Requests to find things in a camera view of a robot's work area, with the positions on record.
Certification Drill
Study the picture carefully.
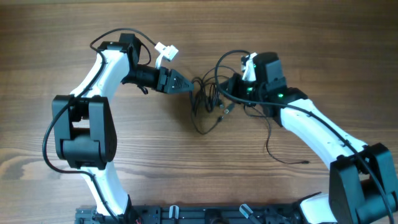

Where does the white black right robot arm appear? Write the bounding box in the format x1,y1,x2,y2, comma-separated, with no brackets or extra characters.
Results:
215,51,397,223

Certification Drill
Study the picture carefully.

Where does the thin black cable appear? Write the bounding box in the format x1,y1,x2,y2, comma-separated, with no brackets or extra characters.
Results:
190,102,310,165

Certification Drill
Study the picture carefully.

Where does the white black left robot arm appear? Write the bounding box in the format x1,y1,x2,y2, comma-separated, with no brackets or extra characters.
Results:
42,28,193,223

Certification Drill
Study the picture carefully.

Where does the thick black USB cable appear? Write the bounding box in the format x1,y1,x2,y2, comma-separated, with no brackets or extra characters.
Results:
189,65,237,116

